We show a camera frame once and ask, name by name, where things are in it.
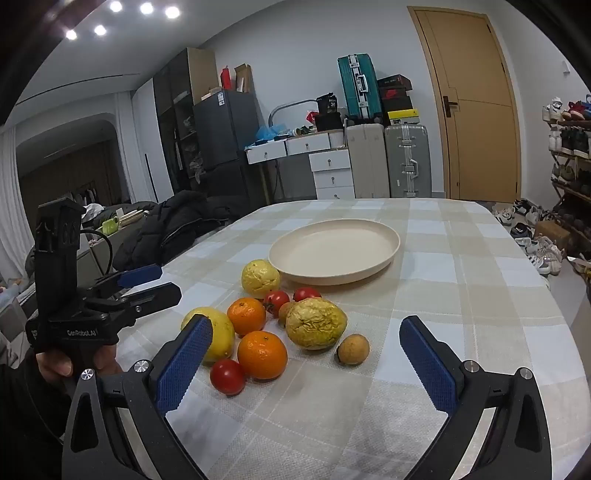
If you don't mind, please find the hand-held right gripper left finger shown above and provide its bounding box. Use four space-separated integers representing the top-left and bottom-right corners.
62 314 214 480

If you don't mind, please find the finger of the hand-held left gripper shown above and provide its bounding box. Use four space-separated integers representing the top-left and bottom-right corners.
82 282 182 325
95 264 163 298

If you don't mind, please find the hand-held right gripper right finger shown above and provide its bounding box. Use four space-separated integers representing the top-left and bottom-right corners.
399 315 552 480

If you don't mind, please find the round red tomato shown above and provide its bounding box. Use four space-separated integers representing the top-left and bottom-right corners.
263 290 291 318
210 359 247 396

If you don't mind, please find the smooth yellow fruit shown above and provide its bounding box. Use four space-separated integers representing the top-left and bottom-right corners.
181 307 236 366

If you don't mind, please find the orange mandarin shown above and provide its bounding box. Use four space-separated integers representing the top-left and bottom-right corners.
226 298 267 337
237 330 288 380

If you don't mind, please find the small wrinkled yellow fruit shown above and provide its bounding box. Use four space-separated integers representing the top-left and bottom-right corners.
241 260 281 296

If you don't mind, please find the large wrinkled yellow fruit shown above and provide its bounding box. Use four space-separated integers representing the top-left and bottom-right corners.
285 298 348 352

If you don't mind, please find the cream round plate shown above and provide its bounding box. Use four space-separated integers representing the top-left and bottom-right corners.
269 218 401 286

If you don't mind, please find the person's left forearm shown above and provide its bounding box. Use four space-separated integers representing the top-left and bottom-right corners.
0 360 70 480

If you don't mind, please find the person's left hand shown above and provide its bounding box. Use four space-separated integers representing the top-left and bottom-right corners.
36 344 124 384

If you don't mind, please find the black puffer jacket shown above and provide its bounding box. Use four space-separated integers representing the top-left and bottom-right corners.
112 189 245 273

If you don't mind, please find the white curtain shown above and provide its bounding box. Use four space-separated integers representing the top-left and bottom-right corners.
0 124 42 278

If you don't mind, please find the beige checkered tablecloth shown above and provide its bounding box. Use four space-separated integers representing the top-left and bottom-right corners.
111 198 580 480

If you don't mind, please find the pile of white sneakers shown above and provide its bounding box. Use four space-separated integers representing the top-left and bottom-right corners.
492 198 566 278

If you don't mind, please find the tall dark glass cabinet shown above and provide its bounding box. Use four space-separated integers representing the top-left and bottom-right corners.
152 47 218 195

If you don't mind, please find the dark grey refrigerator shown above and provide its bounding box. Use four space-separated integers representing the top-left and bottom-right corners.
193 90 266 208

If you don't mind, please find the brown cardboard carton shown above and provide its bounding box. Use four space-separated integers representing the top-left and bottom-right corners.
536 222 571 250

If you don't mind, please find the blue plastic bag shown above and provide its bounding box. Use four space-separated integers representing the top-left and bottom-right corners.
256 124 287 144

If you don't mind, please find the silver suitcase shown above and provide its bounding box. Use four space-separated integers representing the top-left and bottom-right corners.
384 124 432 199

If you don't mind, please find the beige suitcase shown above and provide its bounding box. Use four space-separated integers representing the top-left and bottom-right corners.
345 123 391 200

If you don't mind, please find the white desk with drawers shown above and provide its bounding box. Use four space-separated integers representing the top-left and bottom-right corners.
245 129 356 201

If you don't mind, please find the grey curved metal hoop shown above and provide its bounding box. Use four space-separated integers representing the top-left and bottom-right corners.
269 99 319 127

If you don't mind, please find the open cardboard box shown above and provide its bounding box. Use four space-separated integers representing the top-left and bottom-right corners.
234 64 254 93

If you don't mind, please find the wooden shoe rack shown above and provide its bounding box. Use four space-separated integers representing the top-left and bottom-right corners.
547 117 591 259

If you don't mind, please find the wooden door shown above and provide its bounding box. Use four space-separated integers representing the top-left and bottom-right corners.
409 6 522 204

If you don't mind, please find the black storage box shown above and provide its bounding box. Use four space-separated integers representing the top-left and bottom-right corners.
314 112 345 131

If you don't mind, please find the black red-logo shoe box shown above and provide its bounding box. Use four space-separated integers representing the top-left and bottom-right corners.
379 90 413 113

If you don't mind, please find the teal suitcase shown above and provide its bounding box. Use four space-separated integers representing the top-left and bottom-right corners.
337 54 384 123

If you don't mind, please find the row of colourful shoes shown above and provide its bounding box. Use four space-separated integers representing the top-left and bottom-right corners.
542 95 591 153

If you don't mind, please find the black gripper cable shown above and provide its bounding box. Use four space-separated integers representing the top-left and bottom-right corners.
79 230 114 278

